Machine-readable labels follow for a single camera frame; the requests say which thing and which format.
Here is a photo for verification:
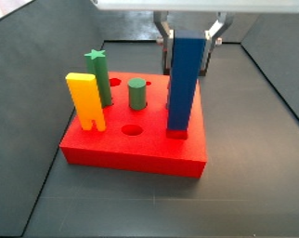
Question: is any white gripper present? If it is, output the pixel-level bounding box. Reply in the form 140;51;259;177
91;0;299;73

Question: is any dark blue rectangular block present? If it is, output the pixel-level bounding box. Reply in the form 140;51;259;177
167;30;206;131

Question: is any red peg board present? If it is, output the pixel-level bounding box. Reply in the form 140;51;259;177
60;72;207;178

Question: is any green cylinder peg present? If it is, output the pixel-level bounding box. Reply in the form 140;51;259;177
128;78;147;111

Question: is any green star peg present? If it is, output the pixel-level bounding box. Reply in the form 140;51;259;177
84;49;114;107

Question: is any yellow notched block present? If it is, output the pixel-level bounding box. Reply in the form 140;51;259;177
65;73;107;131

